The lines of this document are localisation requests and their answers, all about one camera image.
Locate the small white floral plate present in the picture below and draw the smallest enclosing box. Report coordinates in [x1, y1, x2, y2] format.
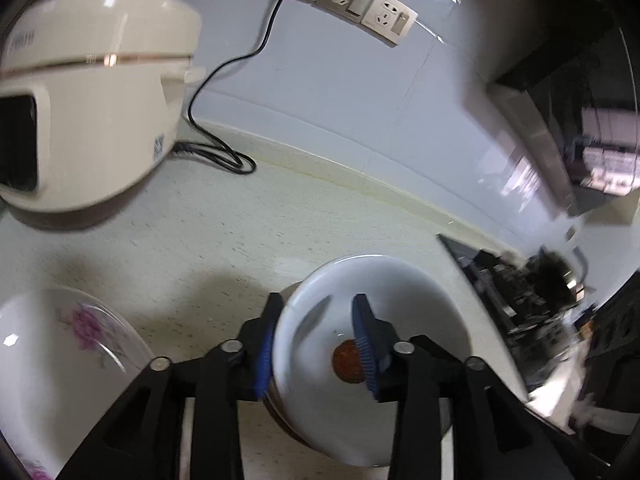
[0, 287, 157, 480]

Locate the white bowl with orange outside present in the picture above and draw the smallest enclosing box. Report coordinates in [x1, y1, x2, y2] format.
[272, 255, 473, 467]

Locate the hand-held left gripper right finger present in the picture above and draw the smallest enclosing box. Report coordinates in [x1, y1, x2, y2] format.
[351, 294, 576, 480]

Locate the black power cable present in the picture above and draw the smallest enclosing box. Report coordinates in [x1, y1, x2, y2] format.
[172, 0, 311, 176]

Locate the cream rice cooker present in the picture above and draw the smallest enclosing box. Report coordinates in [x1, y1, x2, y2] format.
[0, 0, 207, 231]

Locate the cream switched wall socket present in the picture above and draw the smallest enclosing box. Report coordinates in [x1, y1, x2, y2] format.
[361, 0, 420, 48]

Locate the black gas stove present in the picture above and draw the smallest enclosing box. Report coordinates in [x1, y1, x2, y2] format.
[437, 234, 601, 391]

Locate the steel range hood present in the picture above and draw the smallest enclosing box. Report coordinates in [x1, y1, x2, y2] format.
[487, 10, 640, 216]

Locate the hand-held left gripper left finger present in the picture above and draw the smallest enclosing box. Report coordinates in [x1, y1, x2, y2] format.
[57, 292, 285, 480]

